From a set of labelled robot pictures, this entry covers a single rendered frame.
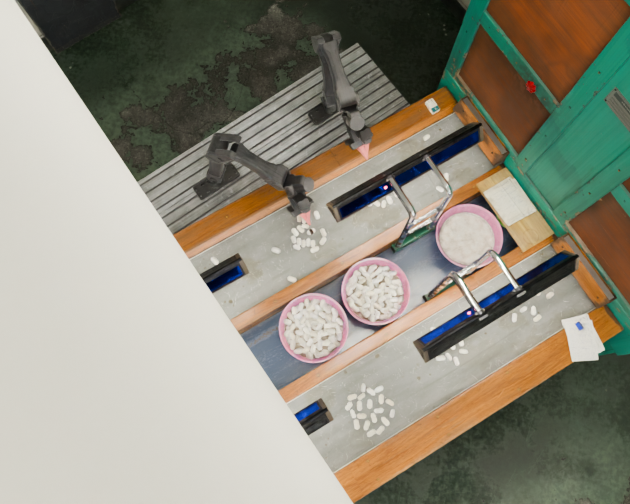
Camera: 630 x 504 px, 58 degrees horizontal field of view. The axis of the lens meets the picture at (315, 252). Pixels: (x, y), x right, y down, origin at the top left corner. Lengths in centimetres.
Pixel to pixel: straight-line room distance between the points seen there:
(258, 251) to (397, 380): 74
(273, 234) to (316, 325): 41
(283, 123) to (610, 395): 209
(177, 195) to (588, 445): 229
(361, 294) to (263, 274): 40
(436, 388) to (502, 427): 89
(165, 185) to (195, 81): 113
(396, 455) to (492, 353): 53
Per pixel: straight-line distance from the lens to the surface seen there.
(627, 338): 252
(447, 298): 227
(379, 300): 225
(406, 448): 221
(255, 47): 360
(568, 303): 244
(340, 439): 221
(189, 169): 254
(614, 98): 189
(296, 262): 227
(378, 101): 264
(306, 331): 222
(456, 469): 304
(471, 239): 238
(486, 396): 227
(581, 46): 191
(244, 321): 222
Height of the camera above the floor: 295
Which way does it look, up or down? 75 degrees down
